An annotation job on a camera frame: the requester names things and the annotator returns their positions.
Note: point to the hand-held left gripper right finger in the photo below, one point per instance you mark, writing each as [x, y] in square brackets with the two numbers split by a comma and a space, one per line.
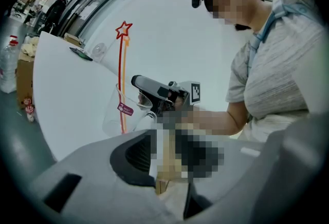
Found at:
[282, 166]

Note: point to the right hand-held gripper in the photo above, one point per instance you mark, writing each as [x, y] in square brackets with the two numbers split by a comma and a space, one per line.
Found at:
[177, 92]

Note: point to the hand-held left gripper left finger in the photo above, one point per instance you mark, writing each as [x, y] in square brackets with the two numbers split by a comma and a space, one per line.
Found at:
[97, 182]

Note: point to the orange star stick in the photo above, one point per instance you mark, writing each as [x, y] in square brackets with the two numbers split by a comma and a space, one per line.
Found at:
[124, 68]

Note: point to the red star stick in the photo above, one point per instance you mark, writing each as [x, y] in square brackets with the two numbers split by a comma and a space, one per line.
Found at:
[119, 63]

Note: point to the clear glass cup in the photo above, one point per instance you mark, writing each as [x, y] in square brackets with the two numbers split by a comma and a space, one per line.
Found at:
[114, 120]

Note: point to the person's right forearm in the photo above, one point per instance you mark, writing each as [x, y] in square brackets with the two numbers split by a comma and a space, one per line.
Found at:
[218, 121]

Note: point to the small clear plastic cup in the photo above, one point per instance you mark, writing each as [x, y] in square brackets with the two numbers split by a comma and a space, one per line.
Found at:
[99, 51]

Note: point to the black smartphone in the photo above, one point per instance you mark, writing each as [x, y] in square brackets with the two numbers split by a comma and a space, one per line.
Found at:
[81, 54]

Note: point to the small flat cardboard box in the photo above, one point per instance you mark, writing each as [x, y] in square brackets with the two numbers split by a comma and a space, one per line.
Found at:
[72, 39]

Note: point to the person's grey t-shirt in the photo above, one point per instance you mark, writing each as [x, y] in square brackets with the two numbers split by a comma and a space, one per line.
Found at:
[277, 71]

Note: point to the red snack packets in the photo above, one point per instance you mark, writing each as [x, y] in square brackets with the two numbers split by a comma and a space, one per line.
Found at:
[29, 108]

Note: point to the black hanging coat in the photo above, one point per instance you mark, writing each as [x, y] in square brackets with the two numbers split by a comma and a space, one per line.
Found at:
[52, 16]

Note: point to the person's head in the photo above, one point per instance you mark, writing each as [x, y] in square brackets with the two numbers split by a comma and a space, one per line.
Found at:
[231, 3]

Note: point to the large brown cardboard box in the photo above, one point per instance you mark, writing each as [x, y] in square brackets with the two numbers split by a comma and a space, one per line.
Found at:
[24, 81]

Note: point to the plastic bottle with red cap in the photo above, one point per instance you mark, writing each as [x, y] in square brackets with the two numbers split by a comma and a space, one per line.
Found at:
[7, 68]

